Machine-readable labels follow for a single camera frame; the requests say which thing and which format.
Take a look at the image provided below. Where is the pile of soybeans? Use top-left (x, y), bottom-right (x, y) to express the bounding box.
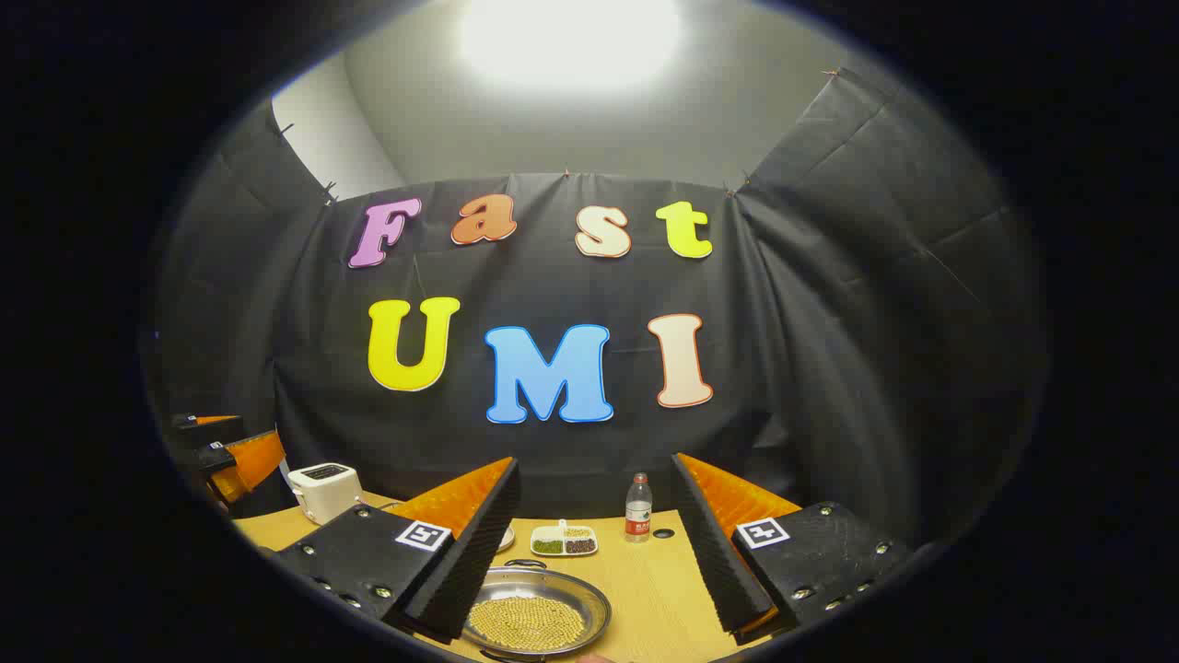
top-left (468, 596), bottom-right (588, 653)

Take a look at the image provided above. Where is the large ceiling light panel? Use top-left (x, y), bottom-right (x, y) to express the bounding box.
top-left (458, 0), bottom-right (684, 93)

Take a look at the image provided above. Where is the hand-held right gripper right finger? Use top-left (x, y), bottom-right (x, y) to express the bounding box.
top-left (671, 453), bottom-right (913, 646)

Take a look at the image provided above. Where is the clear plastic water bottle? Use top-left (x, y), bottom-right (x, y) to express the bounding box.
top-left (625, 472), bottom-right (653, 543)

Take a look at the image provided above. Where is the stainless steel pot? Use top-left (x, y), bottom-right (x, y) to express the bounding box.
top-left (461, 559), bottom-right (613, 662)

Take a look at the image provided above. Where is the white toaster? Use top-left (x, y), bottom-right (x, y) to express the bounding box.
top-left (287, 462), bottom-right (368, 526)

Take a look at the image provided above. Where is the white divided bean dish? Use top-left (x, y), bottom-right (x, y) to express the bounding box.
top-left (530, 520), bottom-right (599, 557)

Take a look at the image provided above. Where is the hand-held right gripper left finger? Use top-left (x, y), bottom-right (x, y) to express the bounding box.
top-left (267, 457), bottom-right (522, 644)

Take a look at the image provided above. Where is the black backdrop cloth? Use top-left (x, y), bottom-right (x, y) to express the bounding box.
top-left (147, 64), bottom-right (1051, 553)

